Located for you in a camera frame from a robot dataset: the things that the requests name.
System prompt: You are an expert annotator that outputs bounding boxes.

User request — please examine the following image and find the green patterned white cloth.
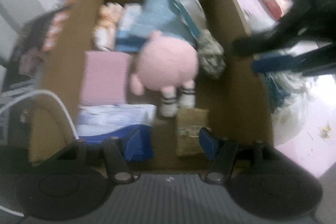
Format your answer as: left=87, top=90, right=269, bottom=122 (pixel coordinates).
left=197, top=29, right=226, bottom=80

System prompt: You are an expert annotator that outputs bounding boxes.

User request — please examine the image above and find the white cable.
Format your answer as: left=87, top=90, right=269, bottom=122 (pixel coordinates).
left=0, top=89, right=79, bottom=218

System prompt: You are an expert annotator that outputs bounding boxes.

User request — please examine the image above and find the pink cloth square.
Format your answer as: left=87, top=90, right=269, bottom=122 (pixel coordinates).
left=80, top=51, right=132, bottom=106

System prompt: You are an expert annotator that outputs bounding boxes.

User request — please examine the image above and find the white blue plastic bag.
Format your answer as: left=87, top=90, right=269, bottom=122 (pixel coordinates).
left=264, top=72, right=318, bottom=146

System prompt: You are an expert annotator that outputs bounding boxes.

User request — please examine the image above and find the brown cardboard box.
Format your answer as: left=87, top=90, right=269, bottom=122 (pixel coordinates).
left=29, top=0, right=273, bottom=173

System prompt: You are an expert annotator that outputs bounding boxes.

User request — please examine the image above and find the pink pig plush toy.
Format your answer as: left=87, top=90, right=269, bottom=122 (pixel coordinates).
left=129, top=0, right=199, bottom=118

